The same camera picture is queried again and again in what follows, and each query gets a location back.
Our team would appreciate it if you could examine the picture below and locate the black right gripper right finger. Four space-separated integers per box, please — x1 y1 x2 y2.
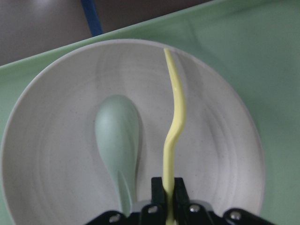
173 177 190 208

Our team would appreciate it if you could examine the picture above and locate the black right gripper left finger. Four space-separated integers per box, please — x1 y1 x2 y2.
151 177 166 206

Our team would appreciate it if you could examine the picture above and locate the white round plate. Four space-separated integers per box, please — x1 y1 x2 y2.
1 39 265 225

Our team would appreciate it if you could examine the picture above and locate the green plastic spoon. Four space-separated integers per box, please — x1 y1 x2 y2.
94 95 140 216

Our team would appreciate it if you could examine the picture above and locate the green rectangular tray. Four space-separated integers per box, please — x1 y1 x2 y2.
0 0 300 225

